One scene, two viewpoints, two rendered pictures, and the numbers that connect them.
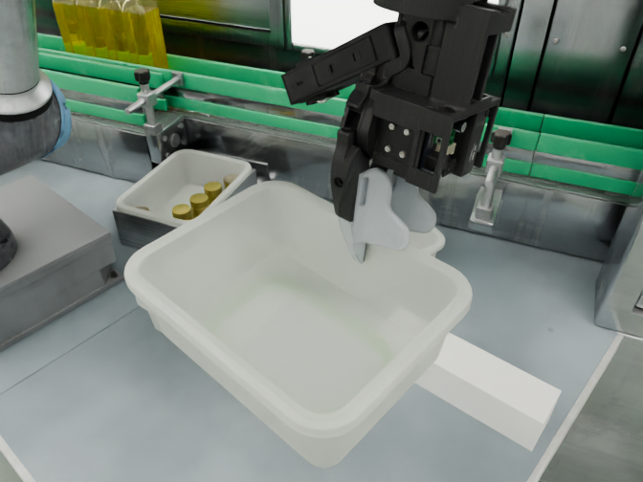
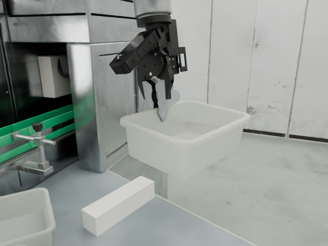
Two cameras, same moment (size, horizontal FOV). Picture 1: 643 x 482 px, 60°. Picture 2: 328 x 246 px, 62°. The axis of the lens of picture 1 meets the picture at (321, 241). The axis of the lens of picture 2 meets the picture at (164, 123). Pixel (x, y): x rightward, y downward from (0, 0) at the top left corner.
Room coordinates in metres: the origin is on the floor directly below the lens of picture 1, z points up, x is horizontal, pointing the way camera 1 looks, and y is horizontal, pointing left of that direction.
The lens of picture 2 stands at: (0.35, 0.53, 1.27)
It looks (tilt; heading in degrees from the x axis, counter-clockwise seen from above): 18 degrees down; 270
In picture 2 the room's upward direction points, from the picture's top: straight up
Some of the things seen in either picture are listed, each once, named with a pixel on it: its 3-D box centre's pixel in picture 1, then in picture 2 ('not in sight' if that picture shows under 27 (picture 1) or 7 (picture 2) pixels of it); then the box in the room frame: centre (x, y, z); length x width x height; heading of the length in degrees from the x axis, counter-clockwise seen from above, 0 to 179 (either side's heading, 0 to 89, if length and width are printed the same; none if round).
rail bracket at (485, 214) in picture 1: (490, 188); (36, 155); (0.76, -0.28, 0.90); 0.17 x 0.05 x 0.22; 158
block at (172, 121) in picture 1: (168, 139); not in sight; (1.02, 0.31, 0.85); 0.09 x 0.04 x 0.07; 158
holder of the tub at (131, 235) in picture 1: (198, 198); not in sight; (0.90, 0.24, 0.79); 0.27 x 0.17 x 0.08; 158
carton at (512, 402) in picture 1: (460, 373); (121, 202); (0.48, -0.19, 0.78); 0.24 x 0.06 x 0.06; 52
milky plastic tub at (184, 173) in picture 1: (189, 202); not in sight; (0.87, 0.25, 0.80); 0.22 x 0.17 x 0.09; 158
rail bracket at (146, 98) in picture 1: (155, 97); not in sight; (1.01, 0.32, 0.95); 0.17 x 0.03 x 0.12; 158
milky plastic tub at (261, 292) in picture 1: (296, 315); (186, 136); (0.31, 0.02, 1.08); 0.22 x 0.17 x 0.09; 47
